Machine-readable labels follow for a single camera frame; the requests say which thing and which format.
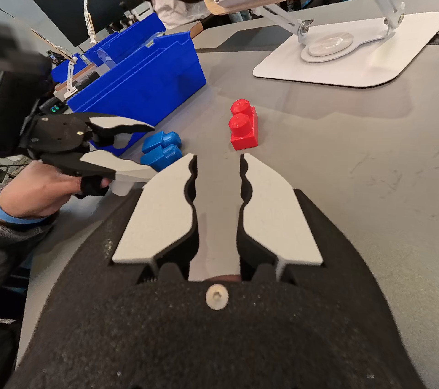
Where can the black device green lights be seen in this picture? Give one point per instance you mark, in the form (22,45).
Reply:
(55,107)

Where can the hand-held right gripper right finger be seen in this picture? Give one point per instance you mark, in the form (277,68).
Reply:
(277,224)

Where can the white paper sheet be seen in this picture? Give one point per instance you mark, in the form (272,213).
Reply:
(88,15)

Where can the person's right hand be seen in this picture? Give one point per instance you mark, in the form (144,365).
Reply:
(223,278)

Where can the blue one-stud block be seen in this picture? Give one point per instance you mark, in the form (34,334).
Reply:
(157,157)

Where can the blue toy block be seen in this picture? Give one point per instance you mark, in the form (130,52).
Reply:
(154,142)

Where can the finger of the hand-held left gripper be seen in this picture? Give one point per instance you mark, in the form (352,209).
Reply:
(116,122)
(120,166)

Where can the red two-stud block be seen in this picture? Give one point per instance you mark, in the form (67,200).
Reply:
(245,137)

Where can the white wooden document stand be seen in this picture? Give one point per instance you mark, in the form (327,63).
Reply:
(343,63)

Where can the black box device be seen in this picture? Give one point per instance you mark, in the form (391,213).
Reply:
(87,82)

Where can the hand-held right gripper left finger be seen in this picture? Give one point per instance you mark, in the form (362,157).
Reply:
(157,224)

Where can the person's left hand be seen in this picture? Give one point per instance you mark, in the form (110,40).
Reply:
(34,190)

